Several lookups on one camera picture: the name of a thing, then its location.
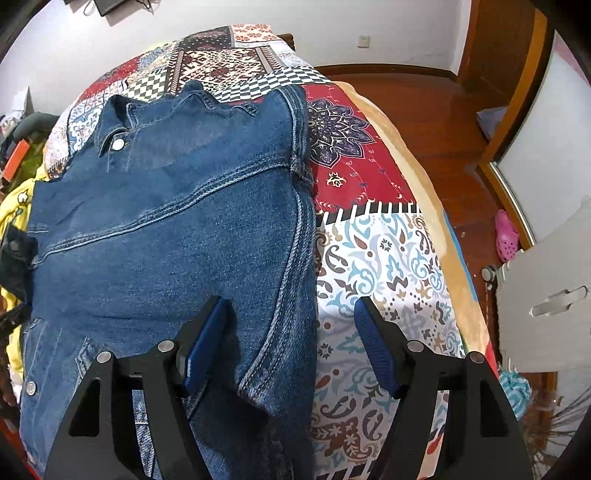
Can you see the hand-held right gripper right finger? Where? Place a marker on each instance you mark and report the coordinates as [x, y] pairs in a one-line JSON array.
[[376, 344]]

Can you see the patchwork printed bed sheet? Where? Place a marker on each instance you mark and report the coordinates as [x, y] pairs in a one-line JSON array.
[[369, 258]]

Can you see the wooden headboard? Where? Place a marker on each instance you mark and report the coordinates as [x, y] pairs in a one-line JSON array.
[[290, 41]]

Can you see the yellow printed cloth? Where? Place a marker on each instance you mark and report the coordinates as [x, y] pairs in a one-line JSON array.
[[21, 203]]

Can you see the wooden framed mirror door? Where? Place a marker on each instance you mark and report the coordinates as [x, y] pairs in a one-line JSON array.
[[538, 120]]

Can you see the blue denim jacket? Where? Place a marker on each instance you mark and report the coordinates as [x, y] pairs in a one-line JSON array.
[[175, 221]]

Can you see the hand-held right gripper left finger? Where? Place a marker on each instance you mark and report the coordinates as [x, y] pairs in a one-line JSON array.
[[205, 344]]

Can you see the cluttered pile of belongings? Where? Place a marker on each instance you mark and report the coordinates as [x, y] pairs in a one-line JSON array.
[[21, 143]]

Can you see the wall-mounted television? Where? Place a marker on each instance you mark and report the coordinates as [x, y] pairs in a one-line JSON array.
[[111, 5]]

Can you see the pink clog shoe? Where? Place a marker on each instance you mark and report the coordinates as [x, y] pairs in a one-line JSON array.
[[505, 236]]

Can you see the teal patterned cloth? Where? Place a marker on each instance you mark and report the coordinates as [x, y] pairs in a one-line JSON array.
[[517, 390]]

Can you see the white wall socket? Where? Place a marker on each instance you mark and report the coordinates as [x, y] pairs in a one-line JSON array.
[[364, 42]]

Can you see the dark cloth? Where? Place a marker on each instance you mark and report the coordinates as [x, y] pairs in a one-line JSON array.
[[16, 265]]

